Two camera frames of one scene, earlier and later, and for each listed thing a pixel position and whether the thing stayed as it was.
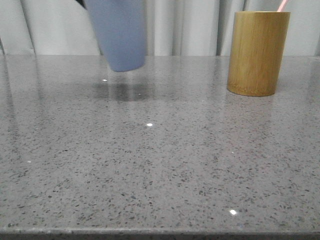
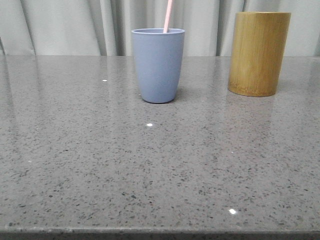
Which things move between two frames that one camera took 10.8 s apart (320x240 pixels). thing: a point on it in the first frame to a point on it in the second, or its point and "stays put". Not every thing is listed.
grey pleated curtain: [173, 27] stays put
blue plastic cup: [121, 27] to [158, 57]
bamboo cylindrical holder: [258, 44] stays put
